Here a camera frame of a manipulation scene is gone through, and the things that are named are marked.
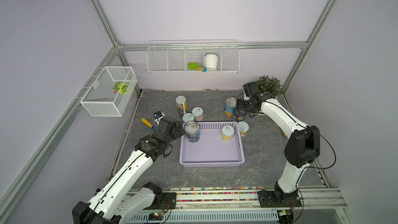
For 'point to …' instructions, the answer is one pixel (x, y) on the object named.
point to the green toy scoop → (195, 66)
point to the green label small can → (188, 117)
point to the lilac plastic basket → (211, 150)
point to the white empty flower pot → (211, 61)
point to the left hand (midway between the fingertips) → (174, 129)
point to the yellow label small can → (227, 132)
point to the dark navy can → (239, 115)
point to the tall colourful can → (182, 104)
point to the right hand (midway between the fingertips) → (241, 105)
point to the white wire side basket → (109, 95)
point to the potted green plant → (266, 84)
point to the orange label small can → (244, 127)
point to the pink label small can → (198, 112)
